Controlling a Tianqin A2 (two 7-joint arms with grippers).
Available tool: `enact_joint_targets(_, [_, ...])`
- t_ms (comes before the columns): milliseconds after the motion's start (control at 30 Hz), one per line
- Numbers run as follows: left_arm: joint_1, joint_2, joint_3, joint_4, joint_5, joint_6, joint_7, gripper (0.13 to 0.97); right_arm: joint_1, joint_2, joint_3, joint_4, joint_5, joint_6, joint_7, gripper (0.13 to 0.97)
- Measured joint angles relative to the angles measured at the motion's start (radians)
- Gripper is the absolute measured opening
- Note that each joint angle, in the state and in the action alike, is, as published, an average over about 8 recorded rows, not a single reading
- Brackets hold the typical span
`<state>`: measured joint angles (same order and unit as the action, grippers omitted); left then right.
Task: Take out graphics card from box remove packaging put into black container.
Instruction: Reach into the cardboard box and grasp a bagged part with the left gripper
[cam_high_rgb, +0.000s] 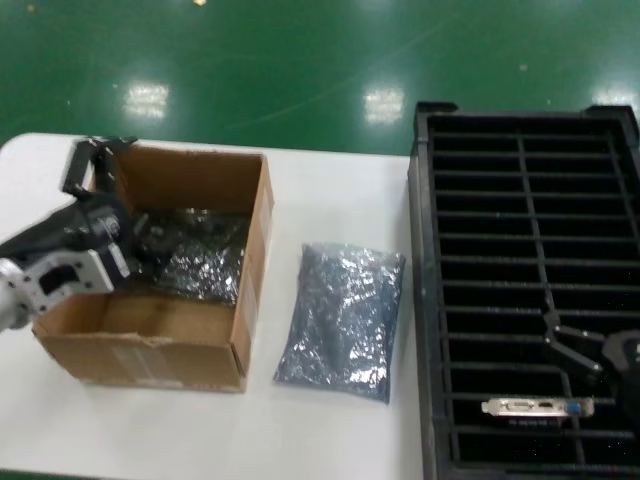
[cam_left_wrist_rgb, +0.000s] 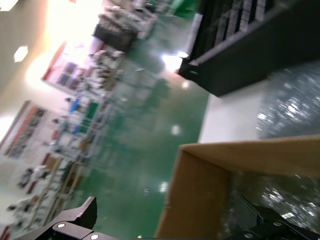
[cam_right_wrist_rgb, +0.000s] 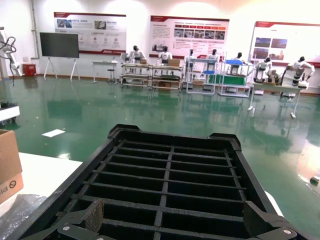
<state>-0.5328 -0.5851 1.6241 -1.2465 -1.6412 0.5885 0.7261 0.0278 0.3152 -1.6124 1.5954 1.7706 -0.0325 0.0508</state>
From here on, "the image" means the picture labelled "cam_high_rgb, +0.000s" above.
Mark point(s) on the graphics card with silver bracket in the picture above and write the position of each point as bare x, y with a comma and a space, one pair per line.
537, 406

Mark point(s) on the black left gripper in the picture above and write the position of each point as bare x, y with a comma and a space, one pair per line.
95, 222

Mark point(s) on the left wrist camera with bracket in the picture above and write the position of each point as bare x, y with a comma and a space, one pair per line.
70, 275

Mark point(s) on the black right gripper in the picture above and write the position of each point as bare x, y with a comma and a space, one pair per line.
625, 357

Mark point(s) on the blue-grey antistatic bubble bag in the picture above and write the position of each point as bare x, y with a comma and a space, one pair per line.
345, 320
200, 260

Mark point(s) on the brown cardboard box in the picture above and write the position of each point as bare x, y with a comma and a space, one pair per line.
150, 360

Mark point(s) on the black slotted plastic container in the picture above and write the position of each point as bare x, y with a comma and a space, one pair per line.
522, 250

